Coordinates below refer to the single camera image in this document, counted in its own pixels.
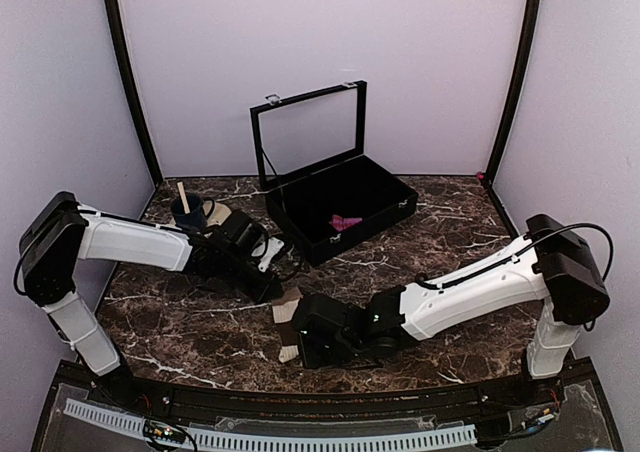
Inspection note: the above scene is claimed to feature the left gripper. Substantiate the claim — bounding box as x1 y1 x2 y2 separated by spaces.
218 251 284 305

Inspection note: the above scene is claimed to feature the cream brown sock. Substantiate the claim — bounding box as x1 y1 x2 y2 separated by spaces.
271 286 302 363

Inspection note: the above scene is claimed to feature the magenta purple sock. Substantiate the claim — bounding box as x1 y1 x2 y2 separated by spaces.
329 214 363 232

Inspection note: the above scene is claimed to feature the black display box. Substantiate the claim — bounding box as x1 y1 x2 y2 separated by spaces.
250 80 417 267

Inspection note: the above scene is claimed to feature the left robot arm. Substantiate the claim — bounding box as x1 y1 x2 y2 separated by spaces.
13 191 284 408

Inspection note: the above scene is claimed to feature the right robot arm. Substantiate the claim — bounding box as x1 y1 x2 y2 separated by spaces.
291 214 611 406

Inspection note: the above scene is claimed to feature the beige ceramic saucer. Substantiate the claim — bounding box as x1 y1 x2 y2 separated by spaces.
203 200 232 226

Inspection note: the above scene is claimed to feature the dark blue mug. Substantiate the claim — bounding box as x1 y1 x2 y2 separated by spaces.
170 193 215 231

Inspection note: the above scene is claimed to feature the wooden stir stick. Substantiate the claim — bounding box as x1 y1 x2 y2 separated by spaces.
177 181 191 215

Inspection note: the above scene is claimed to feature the green circuit board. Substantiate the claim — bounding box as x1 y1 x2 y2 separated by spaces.
143 421 186 444

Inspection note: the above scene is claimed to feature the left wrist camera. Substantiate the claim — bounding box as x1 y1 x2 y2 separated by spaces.
252 237 284 272

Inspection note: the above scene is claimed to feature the black front rail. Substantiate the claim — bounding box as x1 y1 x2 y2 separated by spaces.
49 359 566 428

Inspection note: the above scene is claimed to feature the white cable duct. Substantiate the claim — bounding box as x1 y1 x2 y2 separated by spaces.
63 399 478 451

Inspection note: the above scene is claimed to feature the left black frame post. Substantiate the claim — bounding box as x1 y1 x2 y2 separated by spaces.
103 0 164 187

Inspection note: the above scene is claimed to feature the black frame post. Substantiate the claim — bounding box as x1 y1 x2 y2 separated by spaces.
484 0 541 188
103 0 164 187

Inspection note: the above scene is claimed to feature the right black frame post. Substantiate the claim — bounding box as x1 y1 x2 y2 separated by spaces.
484 0 541 188

